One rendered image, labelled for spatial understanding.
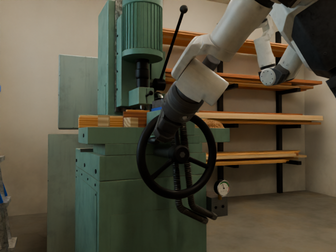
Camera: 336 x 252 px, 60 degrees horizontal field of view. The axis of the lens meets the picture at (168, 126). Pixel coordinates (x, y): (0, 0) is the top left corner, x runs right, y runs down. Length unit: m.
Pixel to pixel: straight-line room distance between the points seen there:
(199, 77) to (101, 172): 0.55
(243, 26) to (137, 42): 0.72
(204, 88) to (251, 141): 3.74
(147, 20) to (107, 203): 0.73
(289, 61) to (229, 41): 0.74
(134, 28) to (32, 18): 2.57
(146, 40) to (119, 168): 0.53
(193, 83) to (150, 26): 0.65
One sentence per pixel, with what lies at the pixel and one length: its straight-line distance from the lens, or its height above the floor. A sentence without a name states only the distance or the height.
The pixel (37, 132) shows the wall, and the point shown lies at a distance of 3.52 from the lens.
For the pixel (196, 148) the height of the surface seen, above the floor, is 0.82.
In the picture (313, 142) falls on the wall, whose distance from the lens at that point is 4.90.
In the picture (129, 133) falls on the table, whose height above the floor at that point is 0.88.
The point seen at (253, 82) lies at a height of 1.52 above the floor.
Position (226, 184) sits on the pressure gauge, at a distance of 1.21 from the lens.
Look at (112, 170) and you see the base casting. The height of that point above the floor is 0.75.
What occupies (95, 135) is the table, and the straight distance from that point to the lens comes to 1.04.
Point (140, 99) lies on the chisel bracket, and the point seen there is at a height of 1.02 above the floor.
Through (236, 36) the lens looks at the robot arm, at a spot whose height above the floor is 1.06.
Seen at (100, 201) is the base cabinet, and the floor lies 0.64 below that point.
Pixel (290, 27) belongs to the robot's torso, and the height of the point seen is 1.18.
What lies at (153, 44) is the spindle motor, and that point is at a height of 1.25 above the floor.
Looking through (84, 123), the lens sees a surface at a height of 0.92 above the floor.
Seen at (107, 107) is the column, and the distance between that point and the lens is 1.41.
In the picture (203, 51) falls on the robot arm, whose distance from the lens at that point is 0.61.
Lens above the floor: 0.88
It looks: 1 degrees up
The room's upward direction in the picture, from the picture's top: straight up
